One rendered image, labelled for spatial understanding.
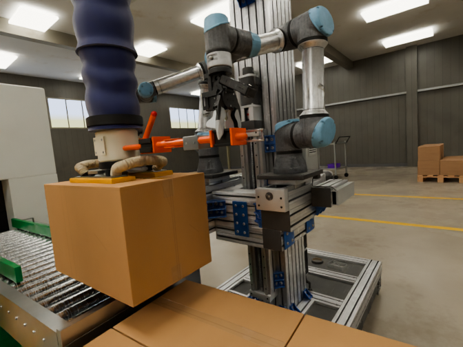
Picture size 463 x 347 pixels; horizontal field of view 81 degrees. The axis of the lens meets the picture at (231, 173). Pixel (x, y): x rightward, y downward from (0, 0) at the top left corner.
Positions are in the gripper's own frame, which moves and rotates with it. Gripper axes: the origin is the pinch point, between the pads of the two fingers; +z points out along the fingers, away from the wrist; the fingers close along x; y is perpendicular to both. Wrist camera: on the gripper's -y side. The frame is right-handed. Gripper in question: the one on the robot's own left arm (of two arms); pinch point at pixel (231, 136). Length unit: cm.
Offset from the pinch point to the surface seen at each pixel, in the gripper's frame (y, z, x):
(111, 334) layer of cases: 44, 66, 21
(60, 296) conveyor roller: 93, 66, 18
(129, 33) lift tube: 50, -47, -4
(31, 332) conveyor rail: 79, 69, 34
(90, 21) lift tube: 53, -48, 10
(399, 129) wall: 28, -23, -1050
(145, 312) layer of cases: 44, 66, 7
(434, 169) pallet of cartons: -61, 84, -696
